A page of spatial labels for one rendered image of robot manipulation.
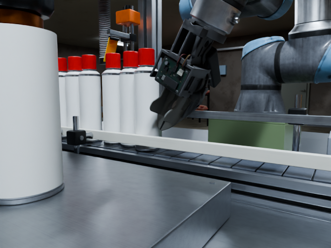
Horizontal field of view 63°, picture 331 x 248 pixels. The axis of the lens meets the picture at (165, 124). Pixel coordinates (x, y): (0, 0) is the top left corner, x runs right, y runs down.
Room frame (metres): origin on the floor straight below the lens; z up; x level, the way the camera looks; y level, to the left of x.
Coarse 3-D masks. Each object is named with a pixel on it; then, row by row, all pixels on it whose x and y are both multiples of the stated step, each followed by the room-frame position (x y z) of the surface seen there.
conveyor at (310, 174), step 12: (84, 144) 0.61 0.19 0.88; (96, 144) 0.61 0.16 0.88; (156, 156) 0.50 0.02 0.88; (168, 156) 0.49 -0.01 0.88; (180, 156) 0.49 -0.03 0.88; (192, 156) 0.49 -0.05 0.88; (204, 156) 0.49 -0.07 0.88; (216, 156) 0.49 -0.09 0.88; (240, 168) 0.42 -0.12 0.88; (252, 168) 0.42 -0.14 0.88; (264, 168) 0.42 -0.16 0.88; (276, 168) 0.42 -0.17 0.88; (288, 168) 0.42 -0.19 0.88; (300, 168) 0.42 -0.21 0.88; (312, 180) 0.38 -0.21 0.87; (324, 180) 0.36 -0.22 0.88
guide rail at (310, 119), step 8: (192, 112) 0.55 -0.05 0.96; (200, 112) 0.54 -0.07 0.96; (208, 112) 0.53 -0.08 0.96; (216, 112) 0.52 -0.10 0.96; (224, 112) 0.51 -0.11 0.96; (232, 112) 0.50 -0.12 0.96; (240, 112) 0.50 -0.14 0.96; (240, 120) 0.49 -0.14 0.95; (248, 120) 0.48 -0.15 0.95; (256, 120) 0.48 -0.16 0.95; (264, 120) 0.47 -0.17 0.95; (272, 120) 0.46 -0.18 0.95; (280, 120) 0.46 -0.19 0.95; (288, 120) 0.45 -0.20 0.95; (296, 120) 0.44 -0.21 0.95; (304, 120) 0.44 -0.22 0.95; (312, 120) 0.43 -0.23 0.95; (320, 120) 0.42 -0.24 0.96; (328, 120) 0.42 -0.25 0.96
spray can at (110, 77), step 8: (112, 56) 0.61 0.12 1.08; (120, 56) 0.63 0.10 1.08; (112, 64) 0.61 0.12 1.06; (120, 64) 0.62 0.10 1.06; (104, 72) 0.61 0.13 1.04; (112, 72) 0.60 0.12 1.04; (104, 80) 0.61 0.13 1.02; (112, 80) 0.60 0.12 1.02; (104, 88) 0.61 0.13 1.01; (112, 88) 0.60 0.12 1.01; (104, 96) 0.61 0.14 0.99; (112, 96) 0.60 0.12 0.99; (104, 104) 0.61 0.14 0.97; (112, 104) 0.60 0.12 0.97; (104, 112) 0.61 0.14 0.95; (112, 112) 0.60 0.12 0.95; (104, 120) 0.61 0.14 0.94; (112, 120) 0.60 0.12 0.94; (104, 128) 0.61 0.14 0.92; (112, 128) 0.60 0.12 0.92; (112, 144) 0.60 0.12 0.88; (120, 144) 0.61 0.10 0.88
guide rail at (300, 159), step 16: (64, 128) 0.65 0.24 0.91; (80, 128) 0.62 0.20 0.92; (144, 144) 0.52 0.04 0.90; (160, 144) 0.50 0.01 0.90; (176, 144) 0.48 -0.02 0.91; (192, 144) 0.46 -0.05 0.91; (208, 144) 0.44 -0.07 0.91; (224, 144) 0.43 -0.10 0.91; (256, 160) 0.40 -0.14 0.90; (272, 160) 0.39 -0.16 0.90; (288, 160) 0.38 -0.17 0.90; (304, 160) 0.37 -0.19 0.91; (320, 160) 0.36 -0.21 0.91
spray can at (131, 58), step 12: (132, 60) 0.58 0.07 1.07; (120, 72) 0.58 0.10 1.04; (132, 72) 0.57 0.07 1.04; (120, 84) 0.58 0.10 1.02; (132, 84) 0.57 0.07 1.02; (120, 96) 0.58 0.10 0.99; (132, 96) 0.57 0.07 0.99; (120, 108) 0.59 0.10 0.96; (132, 108) 0.57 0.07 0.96; (120, 120) 0.59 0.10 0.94; (132, 120) 0.57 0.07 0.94; (132, 132) 0.57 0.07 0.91
